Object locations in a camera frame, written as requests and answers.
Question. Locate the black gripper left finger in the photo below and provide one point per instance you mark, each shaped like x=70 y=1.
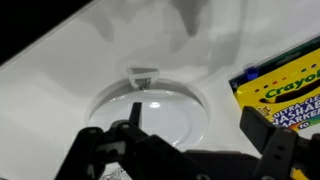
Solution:
x=133 y=156

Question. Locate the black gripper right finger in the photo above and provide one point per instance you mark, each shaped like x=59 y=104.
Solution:
x=283 y=153

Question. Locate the white round plate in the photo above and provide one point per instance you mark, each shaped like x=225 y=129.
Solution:
x=170 y=115

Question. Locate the green yellow Crayola marker box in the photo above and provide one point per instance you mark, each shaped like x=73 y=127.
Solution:
x=293 y=90

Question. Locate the small clear wrapper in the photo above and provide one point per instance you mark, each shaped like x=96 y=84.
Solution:
x=142 y=77

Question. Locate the blue marker cap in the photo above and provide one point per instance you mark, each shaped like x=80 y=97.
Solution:
x=250 y=72

